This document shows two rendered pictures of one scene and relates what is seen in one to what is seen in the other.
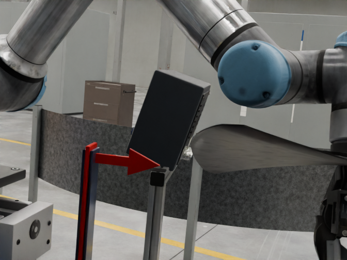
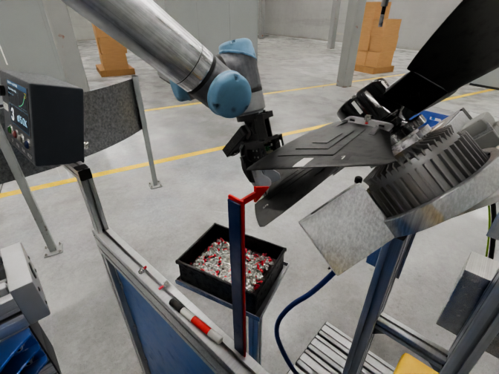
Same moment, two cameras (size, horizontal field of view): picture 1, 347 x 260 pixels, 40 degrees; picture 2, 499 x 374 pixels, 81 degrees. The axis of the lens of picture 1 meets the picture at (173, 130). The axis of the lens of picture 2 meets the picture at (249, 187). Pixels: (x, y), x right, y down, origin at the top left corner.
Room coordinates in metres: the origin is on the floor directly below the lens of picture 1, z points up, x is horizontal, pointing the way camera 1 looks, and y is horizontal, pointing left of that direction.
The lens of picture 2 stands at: (0.24, 0.30, 1.39)
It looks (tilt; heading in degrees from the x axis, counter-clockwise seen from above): 31 degrees down; 305
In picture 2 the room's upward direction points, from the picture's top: straight up
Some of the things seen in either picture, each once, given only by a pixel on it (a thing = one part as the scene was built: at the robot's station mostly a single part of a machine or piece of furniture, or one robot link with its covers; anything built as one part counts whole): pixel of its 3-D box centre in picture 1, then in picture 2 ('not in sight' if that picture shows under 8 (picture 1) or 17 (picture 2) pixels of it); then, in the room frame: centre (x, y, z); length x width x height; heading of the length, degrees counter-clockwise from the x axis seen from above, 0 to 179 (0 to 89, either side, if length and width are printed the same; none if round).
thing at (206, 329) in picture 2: not in sight; (194, 319); (0.53, 0.08, 0.87); 0.14 x 0.01 x 0.01; 178
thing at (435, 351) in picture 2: not in sight; (409, 338); (0.15, -0.38, 0.56); 0.19 x 0.04 x 0.04; 173
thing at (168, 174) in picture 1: (166, 167); (67, 160); (1.05, 0.01, 1.04); 0.24 x 0.03 x 0.03; 173
